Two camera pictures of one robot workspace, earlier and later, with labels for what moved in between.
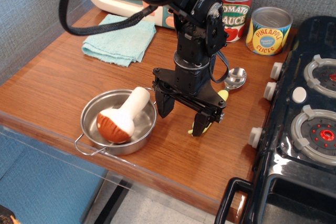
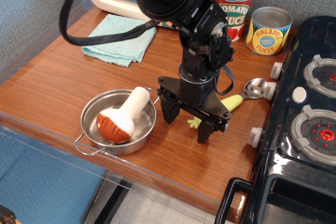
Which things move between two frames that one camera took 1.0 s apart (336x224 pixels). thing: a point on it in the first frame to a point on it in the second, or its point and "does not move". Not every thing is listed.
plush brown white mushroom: (116, 125) does not move
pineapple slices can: (269, 30) does not move
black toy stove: (294, 181) does not move
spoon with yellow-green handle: (237, 78) to (254, 89)
